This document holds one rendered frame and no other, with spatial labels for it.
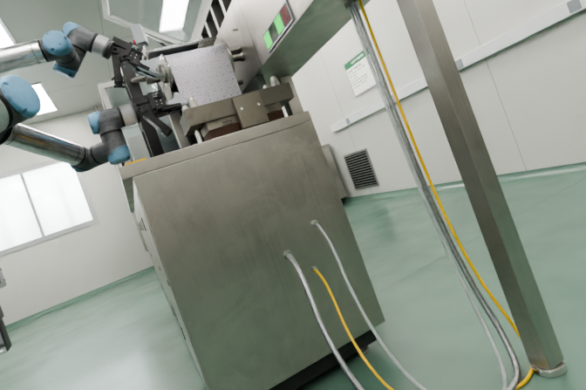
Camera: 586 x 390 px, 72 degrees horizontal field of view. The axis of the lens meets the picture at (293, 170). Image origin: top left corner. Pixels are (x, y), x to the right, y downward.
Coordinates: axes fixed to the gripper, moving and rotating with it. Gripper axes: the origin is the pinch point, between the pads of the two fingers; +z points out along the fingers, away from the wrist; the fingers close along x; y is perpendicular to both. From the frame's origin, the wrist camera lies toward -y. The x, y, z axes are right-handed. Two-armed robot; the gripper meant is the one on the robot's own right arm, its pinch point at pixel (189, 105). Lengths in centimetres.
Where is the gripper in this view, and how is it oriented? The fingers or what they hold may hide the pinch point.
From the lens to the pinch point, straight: 161.6
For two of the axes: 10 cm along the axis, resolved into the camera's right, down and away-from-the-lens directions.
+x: -3.6, 1.4, 9.2
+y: -3.4, -9.4, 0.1
